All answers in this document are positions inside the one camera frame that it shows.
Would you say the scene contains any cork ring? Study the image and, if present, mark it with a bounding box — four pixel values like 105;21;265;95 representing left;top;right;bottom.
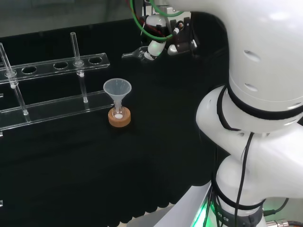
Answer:
108;107;132;128

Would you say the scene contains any clear acrylic funnel stand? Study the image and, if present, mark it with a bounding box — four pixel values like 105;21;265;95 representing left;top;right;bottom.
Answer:
0;32;115;137

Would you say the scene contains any black bench cloth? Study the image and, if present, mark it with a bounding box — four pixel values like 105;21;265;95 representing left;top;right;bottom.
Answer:
0;17;231;225

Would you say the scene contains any small round-bottom glass flask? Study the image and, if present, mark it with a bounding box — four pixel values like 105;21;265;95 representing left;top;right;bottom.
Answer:
113;100;125;120

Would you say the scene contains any green cable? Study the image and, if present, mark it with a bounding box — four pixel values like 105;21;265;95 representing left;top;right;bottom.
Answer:
132;0;175;43

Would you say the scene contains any translucent plastic funnel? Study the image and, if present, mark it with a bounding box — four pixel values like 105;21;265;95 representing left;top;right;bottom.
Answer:
103;78;133;114

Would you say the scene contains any clear glass weighing funnel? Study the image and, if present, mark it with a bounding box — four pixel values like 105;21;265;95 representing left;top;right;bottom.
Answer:
121;46;152;61

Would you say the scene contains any black hanging cable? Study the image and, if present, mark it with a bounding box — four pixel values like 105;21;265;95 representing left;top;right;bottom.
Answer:
236;131;256;227

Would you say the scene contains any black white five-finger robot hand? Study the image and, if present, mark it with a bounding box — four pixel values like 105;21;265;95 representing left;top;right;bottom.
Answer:
141;15;199;61

